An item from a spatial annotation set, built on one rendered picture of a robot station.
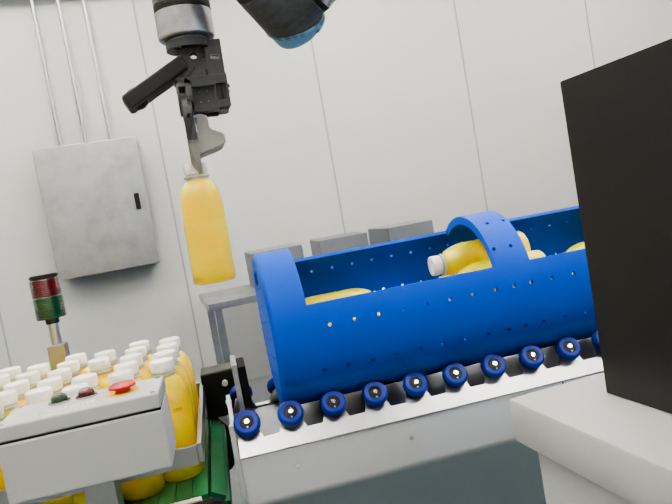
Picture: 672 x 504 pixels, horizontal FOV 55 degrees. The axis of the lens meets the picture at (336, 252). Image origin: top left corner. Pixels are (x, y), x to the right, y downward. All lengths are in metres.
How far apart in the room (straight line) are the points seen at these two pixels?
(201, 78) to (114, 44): 3.57
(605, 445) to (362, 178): 4.28
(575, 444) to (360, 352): 0.62
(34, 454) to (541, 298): 0.83
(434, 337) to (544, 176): 4.30
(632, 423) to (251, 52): 4.31
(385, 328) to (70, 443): 0.51
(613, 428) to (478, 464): 0.72
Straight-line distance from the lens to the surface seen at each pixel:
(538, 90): 5.45
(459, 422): 1.20
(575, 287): 1.23
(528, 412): 0.58
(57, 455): 0.91
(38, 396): 1.10
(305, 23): 1.09
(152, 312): 4.47
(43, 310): 1.57
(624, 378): 0.58
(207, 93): 1.08
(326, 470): 1.15
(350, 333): 1.09
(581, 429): 0.53
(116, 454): 0.90
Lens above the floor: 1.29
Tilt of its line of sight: 4 degrees down
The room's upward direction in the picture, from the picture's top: 10 degrees counter-clockwise
